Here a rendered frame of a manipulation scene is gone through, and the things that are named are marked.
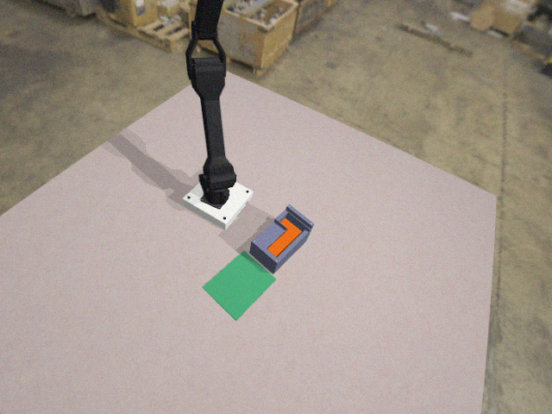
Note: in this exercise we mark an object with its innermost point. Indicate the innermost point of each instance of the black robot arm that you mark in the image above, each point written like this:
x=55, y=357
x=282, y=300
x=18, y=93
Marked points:
x=208, y=81

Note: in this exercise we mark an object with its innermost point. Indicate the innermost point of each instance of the orange l-shaped part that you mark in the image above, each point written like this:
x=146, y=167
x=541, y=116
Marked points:
x=291, y=234

